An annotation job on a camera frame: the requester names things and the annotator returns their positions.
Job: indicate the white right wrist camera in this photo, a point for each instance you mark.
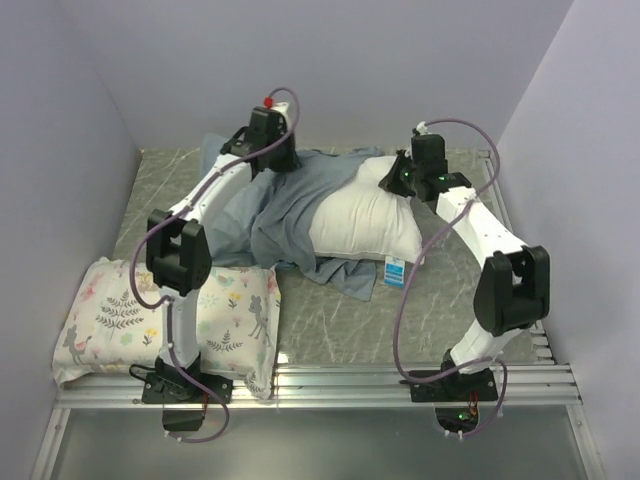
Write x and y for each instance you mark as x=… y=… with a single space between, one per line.
x=420 y=129

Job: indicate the floral deer print pillow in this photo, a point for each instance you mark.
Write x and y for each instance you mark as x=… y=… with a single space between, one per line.
x=107 y=330

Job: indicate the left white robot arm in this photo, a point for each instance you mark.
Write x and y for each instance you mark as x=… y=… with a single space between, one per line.
x=177 y=250

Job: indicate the blue-grey pillowcase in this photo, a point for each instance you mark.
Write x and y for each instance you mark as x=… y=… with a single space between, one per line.
x=267 y=223

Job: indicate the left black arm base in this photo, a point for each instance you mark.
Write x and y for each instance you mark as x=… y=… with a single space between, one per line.
x=186 y=396

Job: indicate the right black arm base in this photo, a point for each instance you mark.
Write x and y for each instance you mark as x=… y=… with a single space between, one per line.
x=456 y=398

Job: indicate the white pillow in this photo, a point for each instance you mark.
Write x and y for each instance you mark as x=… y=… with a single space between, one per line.
x=361 y=221

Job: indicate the aluminium front rail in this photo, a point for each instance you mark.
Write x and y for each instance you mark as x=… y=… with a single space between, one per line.
x=340 y=386

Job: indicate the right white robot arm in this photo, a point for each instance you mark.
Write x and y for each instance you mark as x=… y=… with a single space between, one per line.
x=513 y=290

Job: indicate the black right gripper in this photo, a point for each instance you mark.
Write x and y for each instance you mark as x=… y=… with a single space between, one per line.
x=393 y=181

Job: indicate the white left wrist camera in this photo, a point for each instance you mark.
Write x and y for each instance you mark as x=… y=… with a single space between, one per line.
x=282 y=107

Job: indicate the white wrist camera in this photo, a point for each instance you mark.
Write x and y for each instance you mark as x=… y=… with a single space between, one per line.
x=282 y=107
x=420 y=129

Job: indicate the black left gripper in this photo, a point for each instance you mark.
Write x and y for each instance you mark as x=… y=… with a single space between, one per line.
x=289 y=162

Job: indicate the blue white pillow tag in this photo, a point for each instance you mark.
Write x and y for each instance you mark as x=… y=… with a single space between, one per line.
x=394 y=272

